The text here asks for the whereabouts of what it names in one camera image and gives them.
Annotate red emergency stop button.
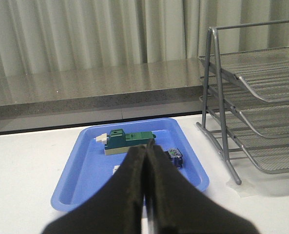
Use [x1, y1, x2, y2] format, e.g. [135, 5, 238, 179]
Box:
[164, 148, 183, 168]

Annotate mesh tray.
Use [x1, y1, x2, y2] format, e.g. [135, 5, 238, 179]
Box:
[207, 82, 289, 139]
[204, 113, 289, 174]
[198, 46, 289, 103]

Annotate blue plastic tray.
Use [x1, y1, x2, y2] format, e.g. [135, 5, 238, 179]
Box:
[51, 118, 210, 212]

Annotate green and beige terminal block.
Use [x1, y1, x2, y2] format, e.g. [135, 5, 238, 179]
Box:
[96, 129, 156, 156]

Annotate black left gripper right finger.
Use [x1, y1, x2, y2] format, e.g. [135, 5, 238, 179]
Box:
[146, 140, 259, 234]

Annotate grey metal rack frame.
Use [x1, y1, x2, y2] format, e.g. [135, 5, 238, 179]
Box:
[197, 26, 287, 184]

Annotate white electrical block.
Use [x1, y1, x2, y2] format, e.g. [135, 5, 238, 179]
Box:
[113, 165, 120, 174]

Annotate grey counter shelf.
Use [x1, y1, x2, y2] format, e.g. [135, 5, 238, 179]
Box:
[0, 58, 204, 119]

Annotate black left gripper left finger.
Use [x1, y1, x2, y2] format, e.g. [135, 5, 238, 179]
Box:
[43, 146, 146, 234]

